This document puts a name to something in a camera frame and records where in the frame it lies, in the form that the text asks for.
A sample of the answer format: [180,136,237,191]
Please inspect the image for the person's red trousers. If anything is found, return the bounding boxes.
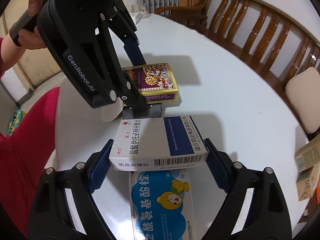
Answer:
[1,87,60,235]

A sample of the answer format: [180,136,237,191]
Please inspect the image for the beige cushion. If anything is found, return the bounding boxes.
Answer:
[285,67,319,134]

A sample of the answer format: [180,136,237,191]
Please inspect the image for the white flat box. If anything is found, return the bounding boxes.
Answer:
[130,12,143,25]

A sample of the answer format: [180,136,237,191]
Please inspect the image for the person's left hand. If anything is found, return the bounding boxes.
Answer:
[18,0,47,50]

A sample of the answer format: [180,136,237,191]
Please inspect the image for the green tan upright carton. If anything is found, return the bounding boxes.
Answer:
[295,135,320,172]

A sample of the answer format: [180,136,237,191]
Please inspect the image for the blue cartoon medicine box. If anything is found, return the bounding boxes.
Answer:
[129,169,197,240]

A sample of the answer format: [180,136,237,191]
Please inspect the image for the white blue medicine box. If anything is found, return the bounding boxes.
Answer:
[109,115,208,172]

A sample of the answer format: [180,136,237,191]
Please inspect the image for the small tan carton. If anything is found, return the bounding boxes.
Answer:
[297,163,319,201]

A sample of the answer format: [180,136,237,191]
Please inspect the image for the glass jar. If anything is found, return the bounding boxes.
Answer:
[131,3,150,18]

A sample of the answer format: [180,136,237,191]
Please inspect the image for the purple gold playing card box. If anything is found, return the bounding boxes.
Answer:
[122,63,179,104]

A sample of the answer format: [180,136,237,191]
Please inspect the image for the wooden bench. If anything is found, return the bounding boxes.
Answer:
[155,0,319,93]

